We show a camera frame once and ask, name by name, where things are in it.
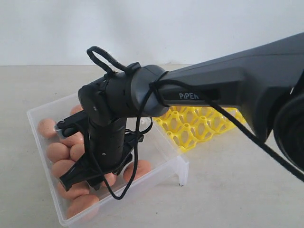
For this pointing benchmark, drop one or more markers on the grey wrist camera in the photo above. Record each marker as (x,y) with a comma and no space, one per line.
(63,133)

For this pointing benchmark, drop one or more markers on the brown egg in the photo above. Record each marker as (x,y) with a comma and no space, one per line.
(75,191)
(57,151)
(76,109)
(80,204)
(61,167)
(46,127)
(110,178)
(76,151)

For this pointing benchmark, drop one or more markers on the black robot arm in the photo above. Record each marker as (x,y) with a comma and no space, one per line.
(260,90)

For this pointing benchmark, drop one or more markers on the brown egg third row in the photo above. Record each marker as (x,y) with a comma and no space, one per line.
(76,138)

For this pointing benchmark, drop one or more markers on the clear plastic box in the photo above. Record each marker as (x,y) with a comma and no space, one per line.
(156,147)

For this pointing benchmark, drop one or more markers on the yellow plastic egg tray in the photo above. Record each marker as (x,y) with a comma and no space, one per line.
(188,126)

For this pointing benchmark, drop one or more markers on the brown egg lone right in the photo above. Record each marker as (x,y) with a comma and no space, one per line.
(143,167)

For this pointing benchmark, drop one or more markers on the brown egg top back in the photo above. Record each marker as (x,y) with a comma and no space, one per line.
(76,109)

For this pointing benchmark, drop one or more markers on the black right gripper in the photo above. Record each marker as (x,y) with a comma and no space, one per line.
(107,150)

